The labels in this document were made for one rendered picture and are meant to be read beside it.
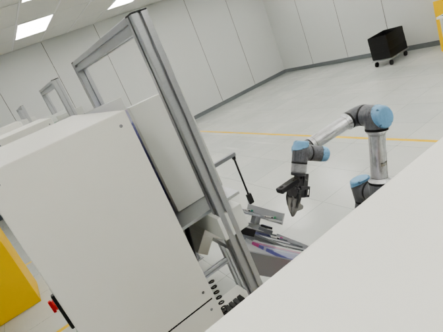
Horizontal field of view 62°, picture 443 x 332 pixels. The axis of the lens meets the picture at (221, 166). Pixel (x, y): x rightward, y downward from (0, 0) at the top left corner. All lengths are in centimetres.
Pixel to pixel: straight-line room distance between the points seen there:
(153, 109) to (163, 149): 11
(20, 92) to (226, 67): 512
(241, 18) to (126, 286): 1041
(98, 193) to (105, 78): 841
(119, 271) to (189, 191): 30
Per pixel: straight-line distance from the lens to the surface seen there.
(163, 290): 100
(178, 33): 1004
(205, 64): 1024
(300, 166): 178
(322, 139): 199
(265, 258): 113
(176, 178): 104
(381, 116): 202
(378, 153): 208
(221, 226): 97
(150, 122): 101
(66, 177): 86
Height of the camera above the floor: 179
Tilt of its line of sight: 18 degrees down
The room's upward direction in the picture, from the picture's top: 23 degrees counter-clockwise
